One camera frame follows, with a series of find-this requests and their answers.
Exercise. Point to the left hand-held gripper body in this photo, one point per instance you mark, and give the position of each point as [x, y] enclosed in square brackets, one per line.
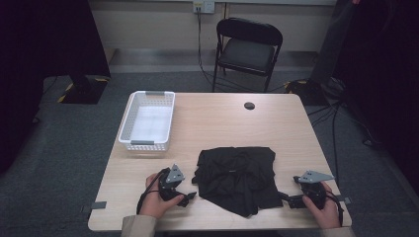
[171, 184]

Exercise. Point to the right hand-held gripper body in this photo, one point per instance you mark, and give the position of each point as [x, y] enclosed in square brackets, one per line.
[313, 189]

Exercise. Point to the black t-shirt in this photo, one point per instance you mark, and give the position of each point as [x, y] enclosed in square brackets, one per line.
[237, 181]

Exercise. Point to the person's left hand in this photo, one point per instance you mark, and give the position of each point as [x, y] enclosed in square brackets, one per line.
[154, 204]

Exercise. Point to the person's right hand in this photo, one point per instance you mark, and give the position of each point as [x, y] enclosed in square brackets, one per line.
[324, 214]

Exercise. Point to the grey tape strip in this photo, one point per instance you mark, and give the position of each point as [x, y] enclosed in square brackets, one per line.
[95, 206]
[346, 199]

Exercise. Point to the white plastic basket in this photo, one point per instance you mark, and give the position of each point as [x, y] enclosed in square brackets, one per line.
[148, 121]

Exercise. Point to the black stand base striped tape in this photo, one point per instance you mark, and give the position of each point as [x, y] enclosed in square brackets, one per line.
[306, 90]
[84, 90]

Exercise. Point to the dark curtain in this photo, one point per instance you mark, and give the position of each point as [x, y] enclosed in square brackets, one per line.
[385, 65]
[39, 49]

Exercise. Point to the black folding chair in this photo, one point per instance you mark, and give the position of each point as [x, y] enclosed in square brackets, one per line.
[247, 54]

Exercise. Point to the white wall outlet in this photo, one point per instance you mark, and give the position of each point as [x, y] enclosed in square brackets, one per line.
[203, 6]

